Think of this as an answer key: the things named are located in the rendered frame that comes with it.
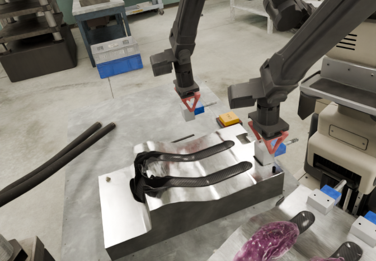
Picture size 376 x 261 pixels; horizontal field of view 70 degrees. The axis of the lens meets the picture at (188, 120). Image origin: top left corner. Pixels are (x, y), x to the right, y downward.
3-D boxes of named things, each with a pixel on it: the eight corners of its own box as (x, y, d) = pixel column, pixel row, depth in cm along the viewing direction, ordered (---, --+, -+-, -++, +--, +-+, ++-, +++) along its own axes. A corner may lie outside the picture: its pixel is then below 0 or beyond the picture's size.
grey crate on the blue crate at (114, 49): (135, 45, 397) (132, 35, 388) (140, 53, 364) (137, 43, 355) (93, 55, 384) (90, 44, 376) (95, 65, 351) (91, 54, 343)
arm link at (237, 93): (290, 94, 56) (281, 58, 59) (235, 102, 57) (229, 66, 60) (277, 113, 68) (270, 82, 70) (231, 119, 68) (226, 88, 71)
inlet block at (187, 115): (214, 105, 103) (212, 93, 100) (219, 111, 99) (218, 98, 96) (182, 115, 100) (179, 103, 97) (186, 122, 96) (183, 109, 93)
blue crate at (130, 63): (138, 58, 409) (135, 44, 396) (144, 68, 376) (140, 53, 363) (98, 69, 396) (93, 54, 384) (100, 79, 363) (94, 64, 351)
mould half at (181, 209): (239, 142, 99) (238, 112, 92) (282, 193, 79) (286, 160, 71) (103, 189, 89) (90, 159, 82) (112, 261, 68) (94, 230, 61)
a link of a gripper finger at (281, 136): (265, 162, 72) (266, 134, 67) (252, 147, 78) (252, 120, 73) (287, 154, 74) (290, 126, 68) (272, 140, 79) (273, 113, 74)
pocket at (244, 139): (247, 140, 92) (247, 132, 90) (255, 149, 88) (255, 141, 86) (235, 144, 91) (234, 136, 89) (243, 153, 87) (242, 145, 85)
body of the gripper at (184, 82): (181, 97, 87) (178, 77, 83) (173, 84, 96) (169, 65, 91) (200, 91, 89) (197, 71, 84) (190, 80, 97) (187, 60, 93)
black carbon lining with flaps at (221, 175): (231, 142, 90) (230, 119, 84) (257, 175, 77) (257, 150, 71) (128, 177, 82) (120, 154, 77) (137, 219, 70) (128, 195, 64)
